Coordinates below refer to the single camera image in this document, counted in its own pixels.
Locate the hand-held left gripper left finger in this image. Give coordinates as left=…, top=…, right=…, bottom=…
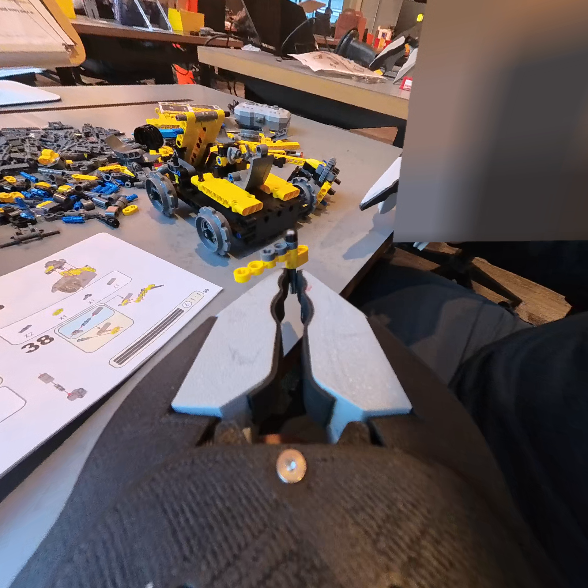
left=172, top=269, right=287, bottom=432

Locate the yellow grey wheel assembly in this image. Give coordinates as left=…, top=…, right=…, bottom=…
left=292, top=155, right=342, bottom=210

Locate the grey toy battery box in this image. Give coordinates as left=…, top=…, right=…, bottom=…
left=230, top=100, right=293, bottom=131

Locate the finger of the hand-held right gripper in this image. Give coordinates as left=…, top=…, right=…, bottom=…
left=360, top=155, right=403, bottom=212

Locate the long grey table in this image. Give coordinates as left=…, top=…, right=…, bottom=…
left=198, top=46, right=409, bottom=120

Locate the yellow black toy vehicle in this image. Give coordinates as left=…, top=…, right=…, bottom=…
left=143, top=101, right=313, bottom=258

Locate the pile of toy parts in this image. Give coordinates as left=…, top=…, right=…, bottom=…
left=0, top=122, right=152, bottom=249

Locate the instruction sheet on wooden stand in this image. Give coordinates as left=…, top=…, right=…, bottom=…
left=0, top=0, right=86, bottom=106

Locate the small yellow toy beam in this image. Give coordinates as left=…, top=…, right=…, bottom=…
left=234, top=230, right=311, bottom=295

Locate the white paper sheet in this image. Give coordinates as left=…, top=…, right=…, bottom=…
left=292, top=51, right=386, bottom=83

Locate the grey desk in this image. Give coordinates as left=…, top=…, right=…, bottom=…
left=0, top=83, right=405, bottom=588

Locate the white instruction booklet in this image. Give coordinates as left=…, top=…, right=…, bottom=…
left=0, top=232, right=224, bottom=478

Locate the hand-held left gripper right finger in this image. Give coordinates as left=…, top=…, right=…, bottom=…
left=296, top=269, right=412, bottom=428

